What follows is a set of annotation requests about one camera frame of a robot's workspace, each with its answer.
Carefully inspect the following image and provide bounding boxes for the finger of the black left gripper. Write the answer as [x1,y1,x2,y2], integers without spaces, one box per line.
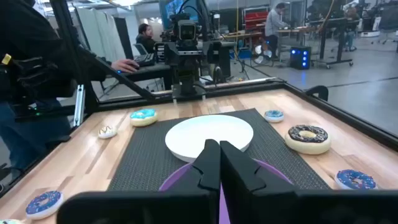
[211,41,233,78]
[164,42,180,67]

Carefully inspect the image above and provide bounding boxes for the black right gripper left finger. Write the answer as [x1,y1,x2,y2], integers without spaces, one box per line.
[57,139,221,224]

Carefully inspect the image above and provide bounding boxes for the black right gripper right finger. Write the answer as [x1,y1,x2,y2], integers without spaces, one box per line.
[220,140,398,224]

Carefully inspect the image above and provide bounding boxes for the large light blue donut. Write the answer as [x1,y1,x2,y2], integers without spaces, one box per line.
[129,108,159,128]

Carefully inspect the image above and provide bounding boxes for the small light blue donut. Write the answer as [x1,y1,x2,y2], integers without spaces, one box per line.
[264,110,285,123]

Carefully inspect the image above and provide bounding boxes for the large chocolate iced donut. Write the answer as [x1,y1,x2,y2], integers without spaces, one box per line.
[284,124,331,156]

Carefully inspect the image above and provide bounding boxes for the small white striped donut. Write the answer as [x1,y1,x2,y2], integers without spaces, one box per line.
[98,125,118,139]

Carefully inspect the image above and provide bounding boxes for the small blue sprinkled donut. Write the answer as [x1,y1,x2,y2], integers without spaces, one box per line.
[334,169,379,190]
[25,190,65,221]

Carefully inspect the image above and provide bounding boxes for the black computer keyboard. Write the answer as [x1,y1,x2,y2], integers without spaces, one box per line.
[134,52,155,67]

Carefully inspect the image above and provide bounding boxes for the black office desk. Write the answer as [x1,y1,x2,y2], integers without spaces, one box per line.
[118,63,174,91]

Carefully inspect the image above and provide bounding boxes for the person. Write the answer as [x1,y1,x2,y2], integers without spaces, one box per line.
[264,2,290,60]
[136,23,157,54]
[0,0,108,194]
[343,4,361,52]

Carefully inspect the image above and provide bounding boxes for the purple round plate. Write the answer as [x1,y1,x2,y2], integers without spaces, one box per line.
[158,158,294,224]

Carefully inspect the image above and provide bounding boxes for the white floor fan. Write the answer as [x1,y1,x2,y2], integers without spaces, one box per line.
[253,44,274,66]

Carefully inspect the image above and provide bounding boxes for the computer monitor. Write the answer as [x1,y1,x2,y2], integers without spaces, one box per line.
[159,0,203,30]

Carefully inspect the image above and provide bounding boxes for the person's hand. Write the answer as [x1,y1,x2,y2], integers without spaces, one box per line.
[111,58,140,74]

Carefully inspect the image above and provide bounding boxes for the red storage bin shelf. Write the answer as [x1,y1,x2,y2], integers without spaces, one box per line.
[242,9,270,32]

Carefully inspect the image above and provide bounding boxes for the white round plate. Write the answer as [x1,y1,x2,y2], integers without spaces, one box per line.
[164,114,254,163]

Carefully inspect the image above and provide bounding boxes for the white room divider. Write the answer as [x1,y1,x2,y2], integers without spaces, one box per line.
[76,7,127,62]

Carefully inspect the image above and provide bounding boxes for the dark grey woven placemat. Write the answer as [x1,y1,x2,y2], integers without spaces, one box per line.
[107,108,332,192]

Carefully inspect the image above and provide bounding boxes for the black computer tower blue lights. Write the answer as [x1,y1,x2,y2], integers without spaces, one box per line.
[290,45,312,70]

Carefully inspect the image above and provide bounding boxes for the black standing desk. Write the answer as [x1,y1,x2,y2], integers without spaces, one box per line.
[309,17,355,68]

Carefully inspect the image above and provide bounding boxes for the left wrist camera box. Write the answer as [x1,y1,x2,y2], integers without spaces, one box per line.
[177,19,197,41]

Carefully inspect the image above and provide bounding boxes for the silver metal bracket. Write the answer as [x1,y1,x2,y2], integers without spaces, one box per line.
[73,84,86,128]

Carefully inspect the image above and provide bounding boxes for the black frame handle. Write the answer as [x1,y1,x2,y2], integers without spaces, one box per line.
[305,85,330,102]

